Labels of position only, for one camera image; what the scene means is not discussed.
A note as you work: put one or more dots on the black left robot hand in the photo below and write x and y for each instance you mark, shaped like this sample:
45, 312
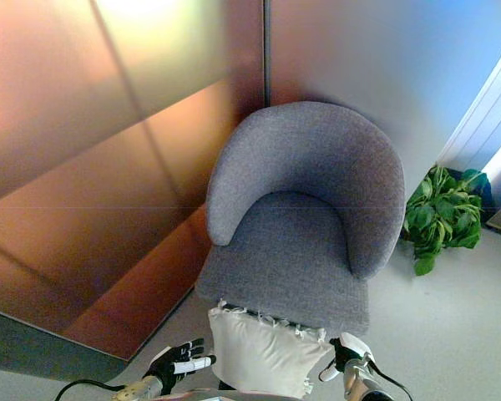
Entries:
179, 364

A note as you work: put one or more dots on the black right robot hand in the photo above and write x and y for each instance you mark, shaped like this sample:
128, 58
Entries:
347, 350

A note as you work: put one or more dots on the white fringed pillow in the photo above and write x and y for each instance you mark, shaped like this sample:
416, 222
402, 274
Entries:
271, 355

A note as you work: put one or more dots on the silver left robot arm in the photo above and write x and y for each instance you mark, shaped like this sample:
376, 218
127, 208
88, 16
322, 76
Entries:
138, 388

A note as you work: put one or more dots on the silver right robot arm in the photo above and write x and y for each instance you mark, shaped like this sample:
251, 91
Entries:
362, 381

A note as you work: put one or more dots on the grey fabric tub armchair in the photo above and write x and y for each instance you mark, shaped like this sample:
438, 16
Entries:
300, 217

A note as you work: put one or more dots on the green leafy potted plant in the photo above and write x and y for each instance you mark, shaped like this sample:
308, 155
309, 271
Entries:
442, 213

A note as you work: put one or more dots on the white radiator panel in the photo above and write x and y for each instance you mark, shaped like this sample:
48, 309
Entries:
480, 121

